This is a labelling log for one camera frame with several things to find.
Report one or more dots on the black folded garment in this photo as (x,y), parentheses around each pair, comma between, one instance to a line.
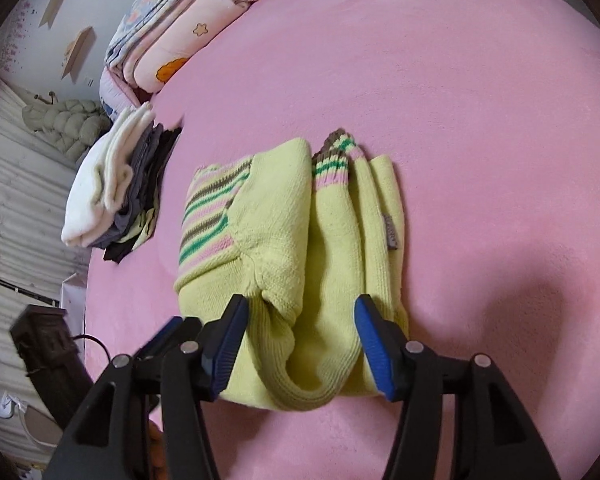
(116,251)

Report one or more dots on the white box by bed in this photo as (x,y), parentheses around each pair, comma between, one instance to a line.
(73,301)

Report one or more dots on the grey folded garment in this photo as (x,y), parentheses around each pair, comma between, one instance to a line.
(132,202)

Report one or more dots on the beige curtain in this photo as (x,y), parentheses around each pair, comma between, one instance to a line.
(34,185)

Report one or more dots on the pink bed sheet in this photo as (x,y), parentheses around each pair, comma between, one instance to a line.
(490,110)

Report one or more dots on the yellow striped knit sweater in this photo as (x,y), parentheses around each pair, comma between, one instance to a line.
(301,234)

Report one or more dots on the white fleece folded garment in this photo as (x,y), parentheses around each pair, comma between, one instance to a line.
(105,173)

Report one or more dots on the person's left hand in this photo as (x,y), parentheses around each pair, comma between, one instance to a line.
(156,452)

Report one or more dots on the light green folded garment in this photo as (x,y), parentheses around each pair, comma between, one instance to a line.
(142,229)

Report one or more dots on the wooden wall shelf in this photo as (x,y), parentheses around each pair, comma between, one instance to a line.
(76,51)

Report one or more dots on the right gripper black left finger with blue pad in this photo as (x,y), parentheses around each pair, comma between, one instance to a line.
(108,438)

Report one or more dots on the dark wooden bed post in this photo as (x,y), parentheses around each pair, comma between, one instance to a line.
(52,360)

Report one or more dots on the olive puffer jacket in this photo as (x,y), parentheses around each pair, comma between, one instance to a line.
(72,126)

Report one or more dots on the pink cartoon folded quilt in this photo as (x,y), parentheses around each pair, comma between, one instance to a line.
(156,38)

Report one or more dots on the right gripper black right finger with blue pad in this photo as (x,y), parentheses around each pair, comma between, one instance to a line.
(494,435)

